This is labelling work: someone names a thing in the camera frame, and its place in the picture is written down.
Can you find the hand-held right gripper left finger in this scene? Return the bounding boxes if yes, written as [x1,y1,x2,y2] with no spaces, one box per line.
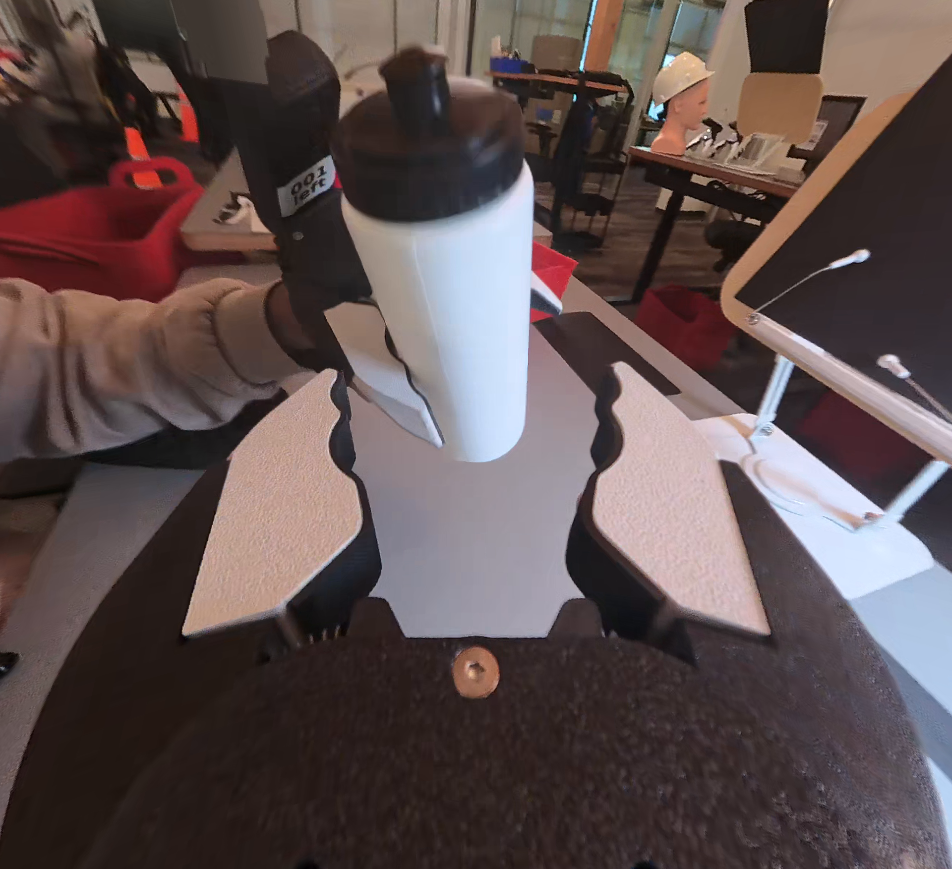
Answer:
[180,368,382,639]

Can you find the red open-front bin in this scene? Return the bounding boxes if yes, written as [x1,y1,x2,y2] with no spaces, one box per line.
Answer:
[530,244,580,323]

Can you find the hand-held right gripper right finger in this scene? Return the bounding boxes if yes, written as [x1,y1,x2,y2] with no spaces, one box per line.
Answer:
[565,361,771,638]

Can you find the person's left hand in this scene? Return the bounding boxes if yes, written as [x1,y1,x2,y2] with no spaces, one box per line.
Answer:
[264,279,354,375]

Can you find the white bottle with black cap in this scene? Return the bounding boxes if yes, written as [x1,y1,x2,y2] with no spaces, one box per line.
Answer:
[331,45,536,464]

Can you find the wooden top office desk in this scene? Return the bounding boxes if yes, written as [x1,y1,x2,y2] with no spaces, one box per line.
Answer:
[487,69,633,253]
[627,144,808,306]

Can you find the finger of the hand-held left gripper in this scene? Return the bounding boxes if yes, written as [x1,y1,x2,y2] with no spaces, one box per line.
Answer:
[530,271,566,325]
[323,298,447,449]

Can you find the grey side table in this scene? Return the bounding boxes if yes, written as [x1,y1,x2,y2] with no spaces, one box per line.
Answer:
[180,148,280,253]

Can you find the black flag panel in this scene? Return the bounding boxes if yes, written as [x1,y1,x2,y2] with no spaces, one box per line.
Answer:
[744,0,832,76]

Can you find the black office chair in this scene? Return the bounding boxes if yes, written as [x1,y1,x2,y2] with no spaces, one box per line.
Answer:
[703,218,769,273]

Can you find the mannequin head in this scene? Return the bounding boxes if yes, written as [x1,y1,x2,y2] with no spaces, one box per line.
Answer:
[658,84,709,158]

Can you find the large red tub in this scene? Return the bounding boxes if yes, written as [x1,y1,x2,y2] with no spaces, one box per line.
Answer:
[0,155,207,302]

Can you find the beige board panel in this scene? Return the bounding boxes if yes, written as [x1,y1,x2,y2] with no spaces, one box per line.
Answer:
[736,71,827,146]

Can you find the cardboard box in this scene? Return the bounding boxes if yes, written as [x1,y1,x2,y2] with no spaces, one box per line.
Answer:
[532,35,585,73]

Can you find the black board with wooden rim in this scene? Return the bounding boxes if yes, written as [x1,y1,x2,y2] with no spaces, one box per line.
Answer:
[720,55,952,464]

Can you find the white hard hat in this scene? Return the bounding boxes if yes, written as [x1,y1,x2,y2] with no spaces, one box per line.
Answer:
[652,51,716,108]

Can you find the person's left forearm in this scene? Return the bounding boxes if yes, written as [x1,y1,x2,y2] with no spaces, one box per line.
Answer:
[0,278,302,464]

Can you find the red bag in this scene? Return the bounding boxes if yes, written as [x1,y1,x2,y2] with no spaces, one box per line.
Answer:
[799,389,919,487]

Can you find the black monitor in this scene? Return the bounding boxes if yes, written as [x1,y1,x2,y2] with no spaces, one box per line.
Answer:
[799,94,867,160]

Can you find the dark red storage bin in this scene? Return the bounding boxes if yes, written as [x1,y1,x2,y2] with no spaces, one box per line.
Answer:
[634,284,739,373]

